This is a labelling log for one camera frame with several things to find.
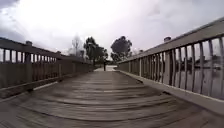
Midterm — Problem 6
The pale paved path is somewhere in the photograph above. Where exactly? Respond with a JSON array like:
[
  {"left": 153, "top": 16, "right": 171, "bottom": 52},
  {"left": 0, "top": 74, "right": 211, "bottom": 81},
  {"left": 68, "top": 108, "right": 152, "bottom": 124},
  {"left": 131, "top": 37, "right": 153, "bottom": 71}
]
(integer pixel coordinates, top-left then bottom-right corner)
[{"left": 94, "top": 64, "right": 118, "bottom": 73}]

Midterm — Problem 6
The dark leafy tree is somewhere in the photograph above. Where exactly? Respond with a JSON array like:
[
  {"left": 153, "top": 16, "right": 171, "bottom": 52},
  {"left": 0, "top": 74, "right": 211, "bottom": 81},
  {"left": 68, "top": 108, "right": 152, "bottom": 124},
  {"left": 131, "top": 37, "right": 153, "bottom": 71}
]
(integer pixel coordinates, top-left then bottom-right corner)
[
  {"left": 110, "top": 35, "right": 133, "bottom": 64},
  {"left": 83, "top": 36, "right": 109, "bottom": 66}
]

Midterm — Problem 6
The grey wooden plank bridge deck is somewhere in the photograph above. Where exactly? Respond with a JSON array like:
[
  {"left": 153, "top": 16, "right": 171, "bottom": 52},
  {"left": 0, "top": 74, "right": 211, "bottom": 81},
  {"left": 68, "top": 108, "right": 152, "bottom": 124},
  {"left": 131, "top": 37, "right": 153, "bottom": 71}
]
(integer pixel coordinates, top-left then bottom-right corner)
[{"left": 0, "top": 69, "right": 224, "bottom": 128}]

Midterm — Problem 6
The bare pale tree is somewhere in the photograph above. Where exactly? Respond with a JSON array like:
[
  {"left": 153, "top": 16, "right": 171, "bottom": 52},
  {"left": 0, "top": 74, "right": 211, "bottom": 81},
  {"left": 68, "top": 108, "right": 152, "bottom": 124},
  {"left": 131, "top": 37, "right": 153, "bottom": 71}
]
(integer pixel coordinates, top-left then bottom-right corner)
[{"left": 68, "top": 33, "right": 85, "bottom": 58}]

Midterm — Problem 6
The wooden bridge railing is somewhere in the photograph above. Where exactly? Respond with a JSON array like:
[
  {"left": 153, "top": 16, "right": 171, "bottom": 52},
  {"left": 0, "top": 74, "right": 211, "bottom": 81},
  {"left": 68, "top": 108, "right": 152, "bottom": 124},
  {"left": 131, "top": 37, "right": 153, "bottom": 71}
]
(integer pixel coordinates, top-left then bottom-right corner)
[
  {"left": 0, "top": 37, "right": 95, "bottom": 100},
  {"left": 115, "top": 17, "right": 224, "bottom": 117}
]

